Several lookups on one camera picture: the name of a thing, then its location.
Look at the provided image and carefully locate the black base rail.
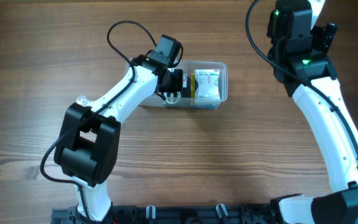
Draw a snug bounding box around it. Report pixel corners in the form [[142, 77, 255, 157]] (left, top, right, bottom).
[[50, 203, 279, 224]]

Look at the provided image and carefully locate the clear plastic container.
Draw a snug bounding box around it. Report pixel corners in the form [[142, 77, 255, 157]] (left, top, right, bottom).
[[140, 60, 228, 107]]

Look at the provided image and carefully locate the blue VapoDrops box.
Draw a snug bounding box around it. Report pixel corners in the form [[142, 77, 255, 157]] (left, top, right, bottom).
[[163, 73, 221, 109]]

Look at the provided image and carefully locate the white Panadol box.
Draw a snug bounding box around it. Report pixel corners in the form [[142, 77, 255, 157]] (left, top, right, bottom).
[[182, 73, 188, 88]]

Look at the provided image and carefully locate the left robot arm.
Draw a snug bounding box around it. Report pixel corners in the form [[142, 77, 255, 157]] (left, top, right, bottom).
[[53, 35, 183, 223]]

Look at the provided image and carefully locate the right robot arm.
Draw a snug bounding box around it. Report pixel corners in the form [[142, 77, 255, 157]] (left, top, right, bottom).
[[267, 0, 358, 223]]

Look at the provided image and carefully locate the white medicine box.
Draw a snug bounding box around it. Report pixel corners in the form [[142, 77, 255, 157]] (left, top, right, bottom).
[[195, 69, 220, 100]]

